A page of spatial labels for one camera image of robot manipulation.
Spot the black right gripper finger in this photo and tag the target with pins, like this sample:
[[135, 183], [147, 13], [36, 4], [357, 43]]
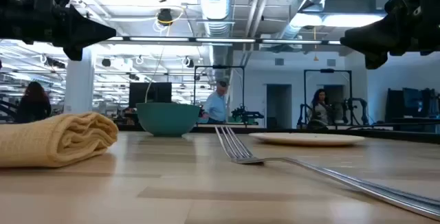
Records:
[[371, 36], [374, 60]]

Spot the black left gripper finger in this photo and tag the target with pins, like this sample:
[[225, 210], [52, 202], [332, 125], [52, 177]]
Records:
[[74, 53], [82, 31]]

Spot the background robot arm green base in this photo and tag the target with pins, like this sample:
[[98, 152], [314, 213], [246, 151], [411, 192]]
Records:
[[245, 115]]

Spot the background black robot arm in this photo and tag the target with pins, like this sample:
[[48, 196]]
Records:
[[359, 109]]

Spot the white column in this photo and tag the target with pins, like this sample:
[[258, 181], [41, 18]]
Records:
[[79, 86]]

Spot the person seated dark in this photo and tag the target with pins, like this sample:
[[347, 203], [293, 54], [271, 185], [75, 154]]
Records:
[[32, 105]]

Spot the person seated at station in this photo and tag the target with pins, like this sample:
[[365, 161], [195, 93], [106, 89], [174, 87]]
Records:
[[320, 109]]

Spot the folded yellow cloth napkin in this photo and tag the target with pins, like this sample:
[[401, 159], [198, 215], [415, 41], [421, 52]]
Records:
[[58, 139]]

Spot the black monitor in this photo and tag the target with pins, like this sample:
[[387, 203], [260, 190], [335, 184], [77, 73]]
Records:
[[158, 93]]

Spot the cream round plate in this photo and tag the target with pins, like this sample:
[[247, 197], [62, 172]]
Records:
[[306, 139]]

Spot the dark doorway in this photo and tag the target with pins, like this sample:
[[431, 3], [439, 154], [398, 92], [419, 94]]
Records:
[[278, 105]]

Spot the teal bowl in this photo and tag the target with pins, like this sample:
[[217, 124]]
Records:
[[167, 119]]

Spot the overhead light bar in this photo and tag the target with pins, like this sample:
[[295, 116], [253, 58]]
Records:
[[223, 40]]

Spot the person standing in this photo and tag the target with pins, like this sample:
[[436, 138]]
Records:
[[216, 107]]

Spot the silver metal fork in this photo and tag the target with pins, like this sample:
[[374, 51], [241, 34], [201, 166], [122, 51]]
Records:
[[240, 155]]

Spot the black gantry frame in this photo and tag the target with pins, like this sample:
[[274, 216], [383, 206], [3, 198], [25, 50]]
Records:
[[326, 70], [220, 67]]

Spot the silver slanted air duct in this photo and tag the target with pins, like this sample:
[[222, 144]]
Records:
[[309, 0]]

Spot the black ceiling camera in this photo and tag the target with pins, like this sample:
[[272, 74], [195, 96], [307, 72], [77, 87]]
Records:
[[165, 16]]

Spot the silver ribbed air duct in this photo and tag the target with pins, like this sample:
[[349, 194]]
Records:
[[216, 4]]

